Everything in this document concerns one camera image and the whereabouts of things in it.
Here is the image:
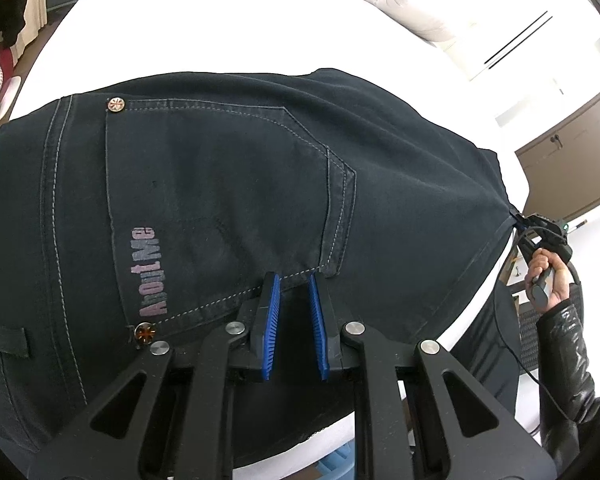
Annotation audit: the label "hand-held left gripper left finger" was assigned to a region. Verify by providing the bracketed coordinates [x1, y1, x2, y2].
[27, 271, 283, 480]

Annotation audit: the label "beige curtain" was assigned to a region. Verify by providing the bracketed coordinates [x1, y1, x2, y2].
[21, 0, 50, 48]

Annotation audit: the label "brown cabinet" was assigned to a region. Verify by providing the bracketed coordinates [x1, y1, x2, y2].
[514, 80, 600, 223]

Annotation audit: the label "person's right hand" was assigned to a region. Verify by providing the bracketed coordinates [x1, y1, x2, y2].
[524, 250, 581, 314]

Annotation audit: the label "bed with white sheet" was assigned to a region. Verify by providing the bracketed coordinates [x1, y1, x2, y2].
[7, 0, 531, 480]

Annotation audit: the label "white wardrobe with black handles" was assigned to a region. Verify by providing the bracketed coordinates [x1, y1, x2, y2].
[430, 0, 600, 126]

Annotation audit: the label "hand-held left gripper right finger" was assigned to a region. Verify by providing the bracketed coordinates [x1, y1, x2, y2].
[307, 271, 558, 480]

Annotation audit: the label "person's right forearm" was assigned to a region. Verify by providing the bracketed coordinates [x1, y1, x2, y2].
[534, 282, 600, 473]

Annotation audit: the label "black cable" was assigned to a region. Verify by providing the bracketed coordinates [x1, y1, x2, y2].
[494, 255, 583, 418]

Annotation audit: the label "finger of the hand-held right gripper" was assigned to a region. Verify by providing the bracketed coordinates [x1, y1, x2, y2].
[511, 213, 545, 233]
[517, 231, 543, 262]

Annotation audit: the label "dark woven basket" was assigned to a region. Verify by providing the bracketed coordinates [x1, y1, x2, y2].
[516, 305, 542, 361]

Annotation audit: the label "blue object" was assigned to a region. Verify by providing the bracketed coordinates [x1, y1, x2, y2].
[316, 446, 357, 480]

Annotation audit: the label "dark denim pants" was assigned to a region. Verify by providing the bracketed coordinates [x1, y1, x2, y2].
[0, 66, 518, 471]

